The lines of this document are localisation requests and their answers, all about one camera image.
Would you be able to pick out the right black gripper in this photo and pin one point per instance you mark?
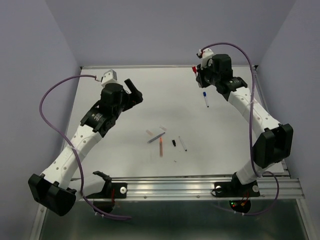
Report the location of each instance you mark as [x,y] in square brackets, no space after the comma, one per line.
[200,72]

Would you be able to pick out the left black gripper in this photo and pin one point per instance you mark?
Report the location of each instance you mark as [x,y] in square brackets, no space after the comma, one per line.
[133,98]

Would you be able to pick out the red marker pen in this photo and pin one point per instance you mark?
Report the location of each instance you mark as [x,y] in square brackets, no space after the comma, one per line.
[194,69]

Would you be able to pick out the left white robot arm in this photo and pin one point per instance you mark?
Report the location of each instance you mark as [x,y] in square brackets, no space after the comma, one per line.
[62,184]

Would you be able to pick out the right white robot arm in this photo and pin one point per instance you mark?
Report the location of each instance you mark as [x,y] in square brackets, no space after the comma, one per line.
[273,139]

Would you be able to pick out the purple highlighter pen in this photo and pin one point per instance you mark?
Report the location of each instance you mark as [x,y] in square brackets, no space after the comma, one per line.
[156,137]

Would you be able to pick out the orange highlighter pen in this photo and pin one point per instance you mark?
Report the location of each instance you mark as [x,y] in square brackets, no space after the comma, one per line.
[160,147]

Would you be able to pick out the black marker pen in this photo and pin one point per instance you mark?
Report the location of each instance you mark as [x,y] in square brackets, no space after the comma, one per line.
[183,144]

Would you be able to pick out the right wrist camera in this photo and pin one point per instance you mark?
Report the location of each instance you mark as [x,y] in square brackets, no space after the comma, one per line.
[205,55]

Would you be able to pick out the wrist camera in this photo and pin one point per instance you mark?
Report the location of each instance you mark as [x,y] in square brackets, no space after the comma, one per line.
[109,77]
[205,55]

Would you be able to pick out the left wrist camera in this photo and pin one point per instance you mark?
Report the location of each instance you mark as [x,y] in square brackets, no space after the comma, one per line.
[109,77]

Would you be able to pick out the aluminium frame rail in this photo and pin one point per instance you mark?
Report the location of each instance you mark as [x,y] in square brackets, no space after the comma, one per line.
[168,189]

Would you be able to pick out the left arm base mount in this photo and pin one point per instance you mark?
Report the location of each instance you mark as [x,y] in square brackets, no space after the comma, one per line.
[101,186]

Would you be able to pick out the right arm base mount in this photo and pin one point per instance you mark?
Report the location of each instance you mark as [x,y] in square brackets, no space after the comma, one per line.
[235,189]

